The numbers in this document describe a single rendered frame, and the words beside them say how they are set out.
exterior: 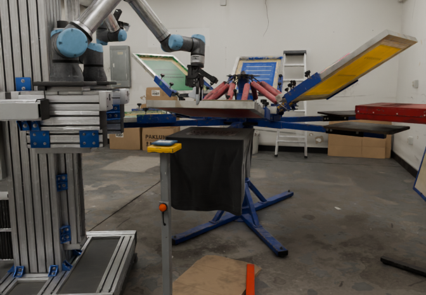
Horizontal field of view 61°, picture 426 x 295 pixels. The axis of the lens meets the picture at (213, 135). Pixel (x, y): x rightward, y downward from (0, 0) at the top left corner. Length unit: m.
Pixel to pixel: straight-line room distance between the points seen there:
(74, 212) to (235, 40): 5.06
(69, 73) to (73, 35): 0.21
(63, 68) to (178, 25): 5.30
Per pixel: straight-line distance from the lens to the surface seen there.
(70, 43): 1.68
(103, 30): 2.63
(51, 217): 2.19
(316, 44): 6.57
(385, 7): 6.75
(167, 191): 1.82
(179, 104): 1.93
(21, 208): 2.21
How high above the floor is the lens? 1.26
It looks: 8 degrees down
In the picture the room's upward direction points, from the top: straight up
